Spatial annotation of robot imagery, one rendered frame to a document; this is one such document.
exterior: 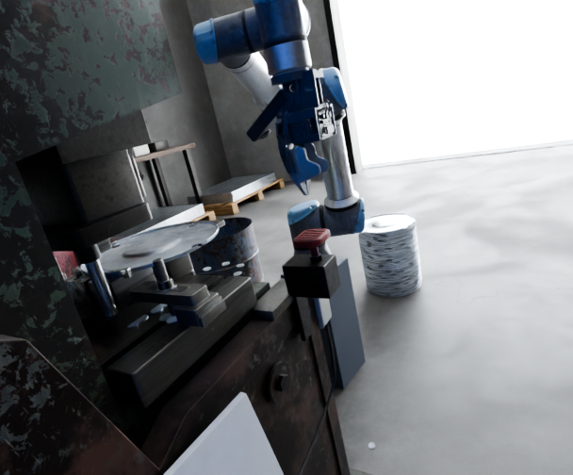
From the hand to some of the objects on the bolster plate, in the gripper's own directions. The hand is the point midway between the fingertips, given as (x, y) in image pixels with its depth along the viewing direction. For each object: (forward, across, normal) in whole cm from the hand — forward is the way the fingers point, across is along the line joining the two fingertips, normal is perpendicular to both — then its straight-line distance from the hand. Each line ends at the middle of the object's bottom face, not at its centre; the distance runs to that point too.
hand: (302, 188), depth 75 cm
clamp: (+15, -23, +16) cm, 32 cm away
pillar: (+12, -30, +24) cm, 40 cm away
